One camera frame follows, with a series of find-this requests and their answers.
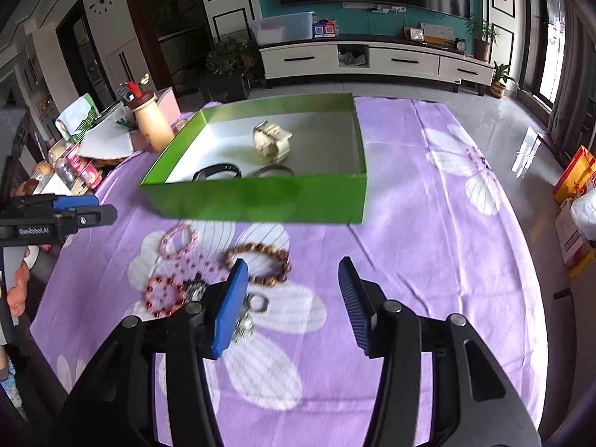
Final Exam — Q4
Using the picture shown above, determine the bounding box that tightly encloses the wooden bead bracelet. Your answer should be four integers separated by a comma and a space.
223, 243, 292, 285

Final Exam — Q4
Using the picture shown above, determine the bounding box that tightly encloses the cream bottle with brown lid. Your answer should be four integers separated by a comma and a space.
128, 92, 174, 152

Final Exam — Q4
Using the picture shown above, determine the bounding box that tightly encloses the pile of snack packets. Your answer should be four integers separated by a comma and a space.
28, 140, 104, 197

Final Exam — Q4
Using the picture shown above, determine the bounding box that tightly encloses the green cardboard box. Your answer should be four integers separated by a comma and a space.
140, 93, 370, 225

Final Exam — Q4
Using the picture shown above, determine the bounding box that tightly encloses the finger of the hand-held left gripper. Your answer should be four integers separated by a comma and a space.
0, 194, 100, 218
56, 204, 117, 238

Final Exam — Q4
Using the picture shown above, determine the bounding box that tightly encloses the small potted plant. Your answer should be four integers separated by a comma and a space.
489, 62, 516, 100

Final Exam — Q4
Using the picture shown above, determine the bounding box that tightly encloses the cream wrist watch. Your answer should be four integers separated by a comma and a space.
252, 121, 293, 165

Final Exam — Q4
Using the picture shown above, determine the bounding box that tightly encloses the grey curtain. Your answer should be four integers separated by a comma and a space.
546, 0, 596, 160

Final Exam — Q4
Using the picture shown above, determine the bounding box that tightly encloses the bushy plant in dark planter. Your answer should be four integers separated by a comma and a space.
204, 36, 255, 104

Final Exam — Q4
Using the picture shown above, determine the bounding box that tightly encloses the white paper sheet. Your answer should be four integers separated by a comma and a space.
78, 120, 137, 160

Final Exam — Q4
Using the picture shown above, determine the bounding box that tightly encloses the clear plastic storage bin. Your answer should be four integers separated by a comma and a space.
248, 12, 316, 48

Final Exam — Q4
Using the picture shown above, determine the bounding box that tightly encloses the red bead bracelet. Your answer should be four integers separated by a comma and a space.
144, 276, 187, 317

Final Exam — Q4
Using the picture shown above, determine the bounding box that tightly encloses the dark finger ring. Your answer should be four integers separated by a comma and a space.
246, 292, 272, 313

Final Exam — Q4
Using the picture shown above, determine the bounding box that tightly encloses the white plastic bag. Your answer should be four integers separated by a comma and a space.
570, 188, 596, 243

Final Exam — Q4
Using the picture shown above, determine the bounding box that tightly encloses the white tv cabinet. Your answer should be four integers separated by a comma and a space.
258, 32, 495, 97

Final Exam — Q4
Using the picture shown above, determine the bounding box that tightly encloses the metal bangle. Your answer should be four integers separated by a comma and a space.
245, 164, 295, 179

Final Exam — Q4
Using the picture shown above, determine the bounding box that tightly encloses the person's left hand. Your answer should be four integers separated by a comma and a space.
6, 261, 32, 317

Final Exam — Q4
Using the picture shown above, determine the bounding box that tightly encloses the gold chain jewelry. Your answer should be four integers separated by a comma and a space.
231, 302, 257, 346

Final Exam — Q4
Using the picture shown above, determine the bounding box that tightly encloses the tall potted plant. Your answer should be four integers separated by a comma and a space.
465, 13, 502, 63

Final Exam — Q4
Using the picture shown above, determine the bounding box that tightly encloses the black wristband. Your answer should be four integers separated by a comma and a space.
192, 162, 243, 183

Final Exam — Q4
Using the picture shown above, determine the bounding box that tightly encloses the purple floral tablecloth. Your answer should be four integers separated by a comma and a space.
29, 98, 548, 447

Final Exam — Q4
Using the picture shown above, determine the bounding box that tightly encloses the pink bead bracelet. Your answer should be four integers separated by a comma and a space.
161, 224, 200, 258

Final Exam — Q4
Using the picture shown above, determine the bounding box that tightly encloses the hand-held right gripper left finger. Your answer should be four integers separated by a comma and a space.
55, 258, 250, 447

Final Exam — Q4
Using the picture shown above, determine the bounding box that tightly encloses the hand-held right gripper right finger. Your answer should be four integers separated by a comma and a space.
338, 257, 543, 447

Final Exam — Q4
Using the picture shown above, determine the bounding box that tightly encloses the white desk calendar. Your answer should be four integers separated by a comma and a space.
420, 22, 454, 44

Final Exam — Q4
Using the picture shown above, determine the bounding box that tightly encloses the orange paper bag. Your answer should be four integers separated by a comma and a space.
552, 145, 596, 206

